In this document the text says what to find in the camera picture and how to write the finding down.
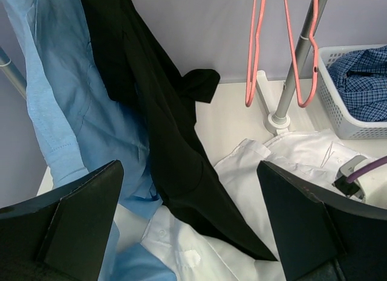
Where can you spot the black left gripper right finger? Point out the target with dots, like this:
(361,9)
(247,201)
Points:
(319,234)

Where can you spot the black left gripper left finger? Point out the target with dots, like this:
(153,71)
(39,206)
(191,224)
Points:
(61,234)

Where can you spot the white shirt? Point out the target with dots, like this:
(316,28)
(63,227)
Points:
(169,249)

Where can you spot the pink hanger of white shirt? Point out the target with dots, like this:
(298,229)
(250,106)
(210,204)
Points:
(299,53)

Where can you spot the blue checked shirt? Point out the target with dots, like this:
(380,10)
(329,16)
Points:
(360,79)

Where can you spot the pink hanger of checked shirt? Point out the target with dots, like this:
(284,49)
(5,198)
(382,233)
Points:
(253,54)

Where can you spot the light blue shirt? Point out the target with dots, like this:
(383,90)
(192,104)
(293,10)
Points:
(78,127)

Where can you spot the black shirt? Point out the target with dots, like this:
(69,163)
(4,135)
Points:
(138,73)

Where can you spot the white plastic basket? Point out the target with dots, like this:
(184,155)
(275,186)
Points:
(345,126)

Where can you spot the white clothes rack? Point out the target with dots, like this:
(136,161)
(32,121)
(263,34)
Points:
(278,121)

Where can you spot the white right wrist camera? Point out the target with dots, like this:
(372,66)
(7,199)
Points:
(363,179)

